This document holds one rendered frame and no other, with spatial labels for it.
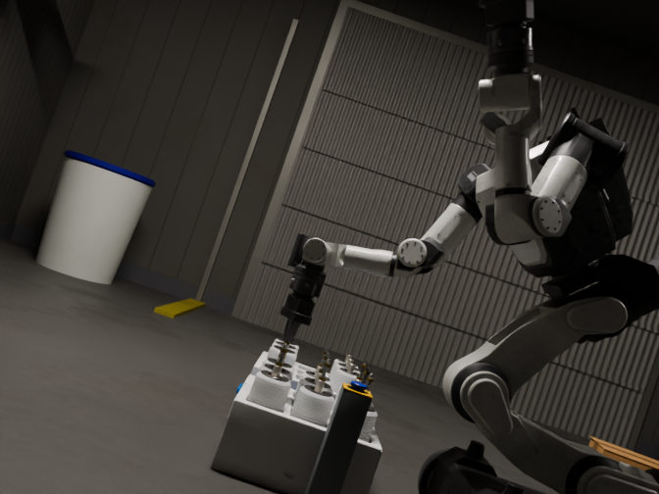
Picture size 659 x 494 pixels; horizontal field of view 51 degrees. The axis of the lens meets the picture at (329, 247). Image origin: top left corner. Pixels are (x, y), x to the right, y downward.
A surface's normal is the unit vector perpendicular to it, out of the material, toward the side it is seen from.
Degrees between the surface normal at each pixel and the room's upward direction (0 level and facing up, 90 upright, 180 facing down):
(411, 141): 90
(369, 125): 90
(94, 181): 94
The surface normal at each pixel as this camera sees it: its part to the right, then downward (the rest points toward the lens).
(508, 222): -0.61, 0.59
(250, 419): 0.02, -0.03
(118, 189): 0.54, 0.23
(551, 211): 0.57, -0.14
